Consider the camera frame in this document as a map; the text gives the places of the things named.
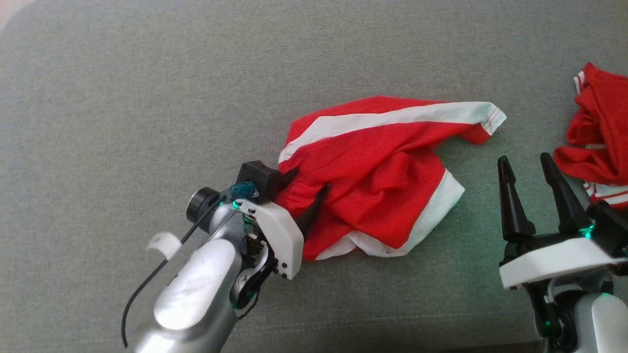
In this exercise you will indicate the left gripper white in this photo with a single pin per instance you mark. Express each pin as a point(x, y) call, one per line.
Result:
point(279, 230)

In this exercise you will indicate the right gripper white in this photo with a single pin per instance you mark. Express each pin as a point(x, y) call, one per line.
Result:
point(554, 260)

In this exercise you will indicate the red white mesh shorts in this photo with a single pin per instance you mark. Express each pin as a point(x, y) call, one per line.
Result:
point(382, 166)

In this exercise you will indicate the red white jersey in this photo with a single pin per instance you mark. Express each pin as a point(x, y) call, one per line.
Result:
point(603, 127)

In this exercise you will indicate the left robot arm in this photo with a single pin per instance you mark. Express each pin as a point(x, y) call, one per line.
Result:
point(196, 289)

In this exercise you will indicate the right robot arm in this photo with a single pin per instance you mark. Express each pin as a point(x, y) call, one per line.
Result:
point(603, 318)

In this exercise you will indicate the grey sofa seat cushion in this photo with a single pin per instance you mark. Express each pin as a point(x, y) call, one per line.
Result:
point(147, 98)

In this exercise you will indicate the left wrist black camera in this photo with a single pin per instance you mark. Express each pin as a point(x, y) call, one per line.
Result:
point(257, 179)

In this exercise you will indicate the wrist black camera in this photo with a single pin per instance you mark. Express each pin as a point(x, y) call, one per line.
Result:
point(257, 179)
point(611, 225)

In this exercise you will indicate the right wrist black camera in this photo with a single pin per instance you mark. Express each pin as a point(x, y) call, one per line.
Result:
point(611, 225)

